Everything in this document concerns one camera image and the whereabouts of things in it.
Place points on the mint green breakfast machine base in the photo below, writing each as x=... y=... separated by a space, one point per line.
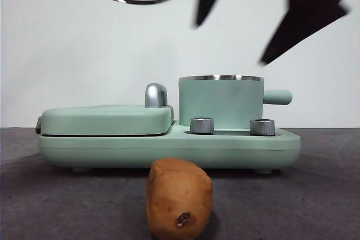
x=168 y=151

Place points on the silver control knob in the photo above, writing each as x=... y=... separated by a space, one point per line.
x=202 y=125
x=262 y=127

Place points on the brown potato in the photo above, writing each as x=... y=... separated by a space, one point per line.
x=178 y=195

